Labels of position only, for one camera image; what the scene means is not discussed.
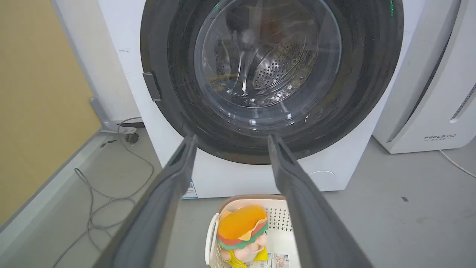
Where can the plush hamburger toy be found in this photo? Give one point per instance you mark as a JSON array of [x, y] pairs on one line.
[[242, 227]]

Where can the grey metal partition foot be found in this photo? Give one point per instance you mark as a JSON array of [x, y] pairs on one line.
[[111, 121]]

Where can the white laundry basket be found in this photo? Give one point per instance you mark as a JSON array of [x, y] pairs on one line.
[[277, 238]]

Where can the doll with yellow clothes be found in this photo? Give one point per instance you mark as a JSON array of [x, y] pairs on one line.
[[243, 255]]

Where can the white front-load washing machine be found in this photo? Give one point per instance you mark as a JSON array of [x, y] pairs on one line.
[[334, 163]]

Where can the white Feelbird appliance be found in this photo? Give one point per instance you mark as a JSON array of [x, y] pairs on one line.
[[427, 93]]

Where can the round black washing machine door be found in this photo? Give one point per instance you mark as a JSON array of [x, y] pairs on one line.
[[271, 74]]

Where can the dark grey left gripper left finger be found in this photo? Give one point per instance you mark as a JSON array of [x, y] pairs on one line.
[[156, 208]]

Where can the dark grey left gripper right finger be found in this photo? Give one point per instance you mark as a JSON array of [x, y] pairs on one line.
[[312, 212]]

